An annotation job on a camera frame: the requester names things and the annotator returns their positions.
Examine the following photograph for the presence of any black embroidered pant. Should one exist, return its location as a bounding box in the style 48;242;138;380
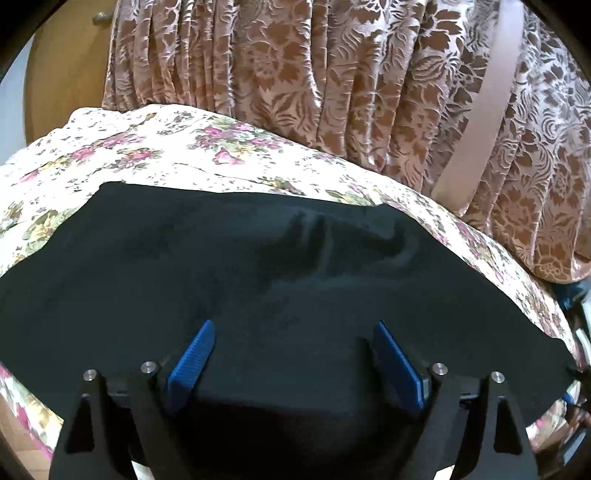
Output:
1;183;575;479

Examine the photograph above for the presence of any plain beige curtain tieback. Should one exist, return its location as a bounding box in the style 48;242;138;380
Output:
431;1;524;217

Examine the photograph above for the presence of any floral bed sheet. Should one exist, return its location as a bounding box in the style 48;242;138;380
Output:
1;105;583;458

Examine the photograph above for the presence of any brown floral curtain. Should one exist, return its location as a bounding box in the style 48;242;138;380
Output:
103;1;590;283

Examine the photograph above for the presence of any wooden wardrobe door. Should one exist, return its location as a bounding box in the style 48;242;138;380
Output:
24;0;116;143

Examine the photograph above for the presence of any brass door knob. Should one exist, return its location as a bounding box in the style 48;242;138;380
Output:
92;11;114;26

